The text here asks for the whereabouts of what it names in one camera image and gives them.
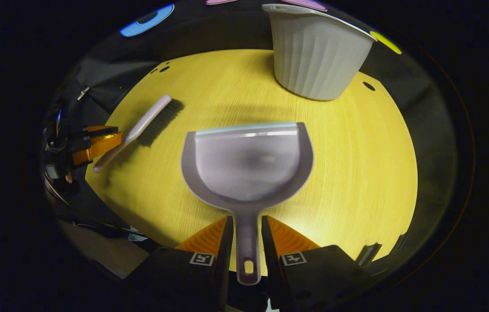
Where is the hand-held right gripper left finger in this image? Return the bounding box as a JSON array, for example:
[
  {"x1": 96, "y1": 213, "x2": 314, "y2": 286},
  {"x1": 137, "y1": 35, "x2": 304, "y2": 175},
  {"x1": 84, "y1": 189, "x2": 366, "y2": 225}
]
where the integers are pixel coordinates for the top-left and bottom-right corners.
[{"x1": 130, "y1": 215, "x2": 234, "y2": 312}]

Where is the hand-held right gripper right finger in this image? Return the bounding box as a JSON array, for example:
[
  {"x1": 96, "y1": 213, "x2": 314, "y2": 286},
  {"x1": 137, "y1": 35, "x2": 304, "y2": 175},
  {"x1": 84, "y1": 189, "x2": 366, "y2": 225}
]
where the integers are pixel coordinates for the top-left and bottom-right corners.
[{"x1": 261, "y1": 215, "x2": 377, "y2": 312}]

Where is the small pink broom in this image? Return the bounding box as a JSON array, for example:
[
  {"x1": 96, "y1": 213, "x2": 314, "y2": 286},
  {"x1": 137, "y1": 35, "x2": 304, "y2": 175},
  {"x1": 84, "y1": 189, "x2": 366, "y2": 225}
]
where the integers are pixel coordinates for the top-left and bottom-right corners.
[{"x1": 92, "y1": 94, "x2": 184, "y2": 174}]

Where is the pink and white dustpan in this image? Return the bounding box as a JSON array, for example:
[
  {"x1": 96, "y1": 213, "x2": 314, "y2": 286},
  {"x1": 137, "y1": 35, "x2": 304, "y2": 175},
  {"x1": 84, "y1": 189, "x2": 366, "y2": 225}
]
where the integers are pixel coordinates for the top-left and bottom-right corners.
[{"x1": 181, "y1": 122, "x2": 314, "y2": 286}]

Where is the white ribbed garbage bin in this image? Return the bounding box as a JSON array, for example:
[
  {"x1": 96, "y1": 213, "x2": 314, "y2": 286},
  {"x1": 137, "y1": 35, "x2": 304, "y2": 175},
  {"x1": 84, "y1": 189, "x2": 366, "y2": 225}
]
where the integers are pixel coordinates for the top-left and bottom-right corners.
[{"x1": 262, "y1": 3, "x2": 378, "y2": 101}]

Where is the yellow wooden desktop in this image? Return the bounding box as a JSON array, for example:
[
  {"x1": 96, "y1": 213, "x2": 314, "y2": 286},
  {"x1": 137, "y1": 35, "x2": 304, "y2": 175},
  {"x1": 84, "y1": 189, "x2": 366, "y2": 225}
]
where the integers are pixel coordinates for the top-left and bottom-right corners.
[{"x1": 85, "y1": 49, "x2": 418, "y2": 278}]

